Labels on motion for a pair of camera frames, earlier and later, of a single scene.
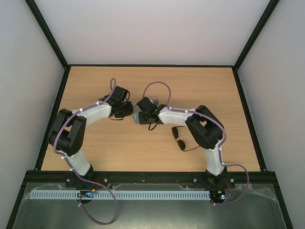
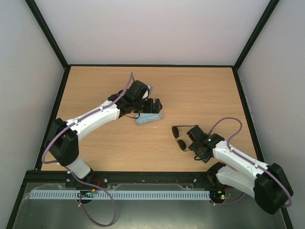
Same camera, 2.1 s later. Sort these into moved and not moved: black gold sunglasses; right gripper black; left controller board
Moved: right gripper black
Not moved: left controller board; black gold sunglasses
